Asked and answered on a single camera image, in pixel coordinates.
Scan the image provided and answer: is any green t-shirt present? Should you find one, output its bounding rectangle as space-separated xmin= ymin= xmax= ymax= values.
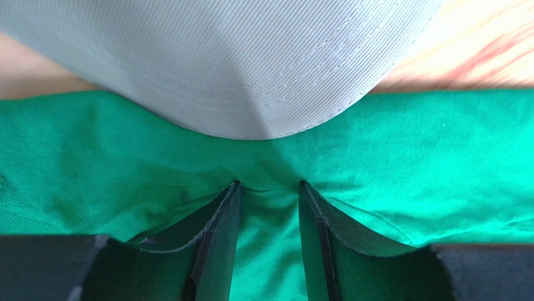
xmin=1 ymin=90 xmax=533 ymax=300

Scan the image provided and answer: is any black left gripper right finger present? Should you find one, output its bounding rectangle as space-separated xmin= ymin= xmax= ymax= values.
xmin=298 ymin=181 xmax=416 ymax=300

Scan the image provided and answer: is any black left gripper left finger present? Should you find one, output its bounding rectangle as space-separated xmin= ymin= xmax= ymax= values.
xmin=125 ymin=182 xmax=242 ymax=300

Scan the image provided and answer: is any tan baseball cap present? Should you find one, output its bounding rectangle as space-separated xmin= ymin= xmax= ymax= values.
xmin=1 ymin=1 xmax=441 ymax=140

